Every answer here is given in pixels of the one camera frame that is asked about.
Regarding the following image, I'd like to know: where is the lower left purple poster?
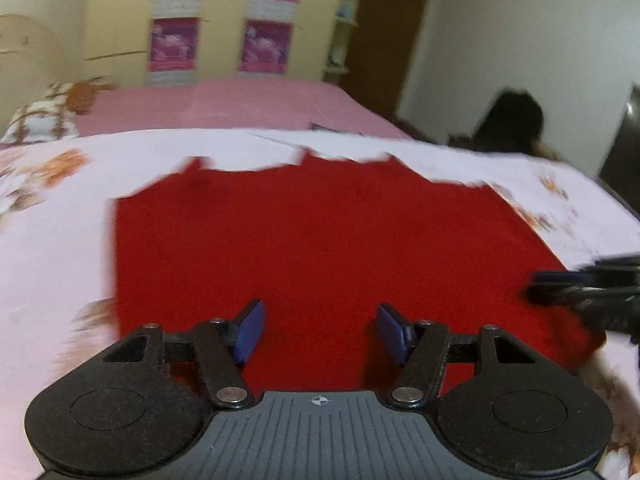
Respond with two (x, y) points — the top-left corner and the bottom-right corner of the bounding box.
(145, 18), (198, 88)

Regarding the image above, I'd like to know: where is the white patterned pillow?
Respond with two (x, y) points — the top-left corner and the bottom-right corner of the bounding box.
(1, 84), (79, 145)

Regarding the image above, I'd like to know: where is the brown wooden door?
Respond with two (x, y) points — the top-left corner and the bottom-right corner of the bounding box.
(341, 0), (426, 120)

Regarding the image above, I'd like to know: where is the cream round headboard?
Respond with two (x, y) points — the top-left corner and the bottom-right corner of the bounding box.
(0, 14), (75, 131)

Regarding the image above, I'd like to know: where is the white floral duvet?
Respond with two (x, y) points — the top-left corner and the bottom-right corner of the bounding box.
(1, 129), (639, 479)

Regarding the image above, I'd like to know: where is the black television screen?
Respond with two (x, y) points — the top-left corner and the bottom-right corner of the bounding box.
(599, 86), (640, 212)

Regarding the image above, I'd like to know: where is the lower right purple poster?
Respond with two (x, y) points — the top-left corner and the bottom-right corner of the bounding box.
(238, 20), (293, 75)

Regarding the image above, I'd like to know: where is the orange striped pillow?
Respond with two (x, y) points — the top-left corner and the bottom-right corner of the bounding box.
(64, 80), (117, 115)

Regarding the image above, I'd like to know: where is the pink checked bedsheet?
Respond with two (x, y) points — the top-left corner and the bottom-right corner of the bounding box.
(76, 77), (408, 139)

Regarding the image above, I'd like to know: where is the red knit sweater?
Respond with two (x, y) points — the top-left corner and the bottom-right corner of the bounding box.
(113, 155), (605, 391)

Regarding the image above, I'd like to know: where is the cream wardrobe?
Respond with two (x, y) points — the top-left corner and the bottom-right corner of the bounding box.
(82, 0), (338, 88)

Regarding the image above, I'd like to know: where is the black chair with jacket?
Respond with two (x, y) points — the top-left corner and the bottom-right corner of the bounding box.
(447, 88), (544, 155)

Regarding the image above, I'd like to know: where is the cream corner shelf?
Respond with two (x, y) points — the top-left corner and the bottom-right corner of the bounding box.
(323, 0), (360, 86)

